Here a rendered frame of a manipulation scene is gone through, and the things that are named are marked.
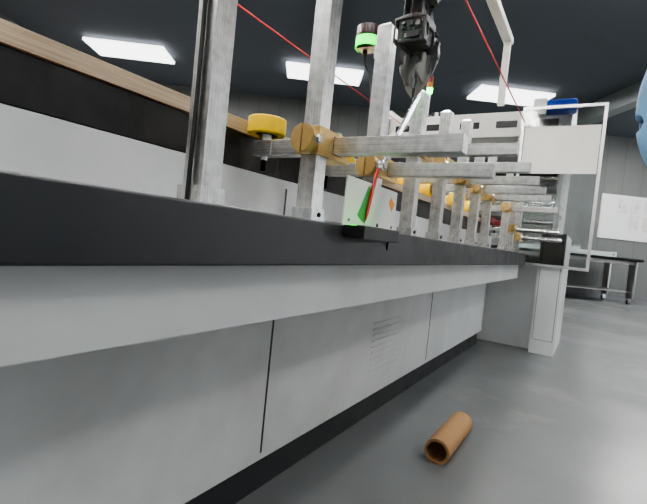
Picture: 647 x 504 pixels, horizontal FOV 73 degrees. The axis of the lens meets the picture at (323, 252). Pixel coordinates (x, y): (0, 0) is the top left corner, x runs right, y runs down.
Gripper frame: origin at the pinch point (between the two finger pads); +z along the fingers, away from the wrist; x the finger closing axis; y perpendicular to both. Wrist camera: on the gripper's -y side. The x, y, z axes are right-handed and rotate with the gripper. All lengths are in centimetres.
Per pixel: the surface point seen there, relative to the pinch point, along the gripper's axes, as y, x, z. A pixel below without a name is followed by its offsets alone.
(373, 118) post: 2.9, -8.1, 6.1
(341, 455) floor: -29, -22, 101
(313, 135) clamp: 30.4, -5.4, 17.3
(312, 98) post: 27.9, -8.2, 9.9
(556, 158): -250, 9, -40
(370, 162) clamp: 5.5, -6.3, 16.7
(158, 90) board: 46, -27, 13
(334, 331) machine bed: -25, -27, 63
